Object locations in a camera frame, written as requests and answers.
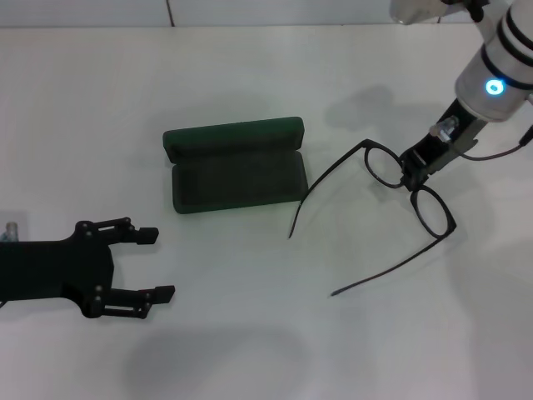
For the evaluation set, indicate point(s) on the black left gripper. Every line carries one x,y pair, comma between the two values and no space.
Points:
54,271

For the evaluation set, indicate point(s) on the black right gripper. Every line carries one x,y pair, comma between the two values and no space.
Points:
424,146

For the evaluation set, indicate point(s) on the black glasses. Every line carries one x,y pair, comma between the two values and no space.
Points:
367,144

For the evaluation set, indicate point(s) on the green glasses case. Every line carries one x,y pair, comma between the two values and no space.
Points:
233,133

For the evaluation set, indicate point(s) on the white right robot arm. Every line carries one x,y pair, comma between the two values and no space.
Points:
499,50

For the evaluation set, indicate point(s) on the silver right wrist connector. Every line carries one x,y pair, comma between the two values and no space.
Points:
444,128

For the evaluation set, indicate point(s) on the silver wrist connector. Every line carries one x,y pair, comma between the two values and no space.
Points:
444,128
10,231

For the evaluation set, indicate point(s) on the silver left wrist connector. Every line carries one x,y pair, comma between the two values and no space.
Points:
10,231

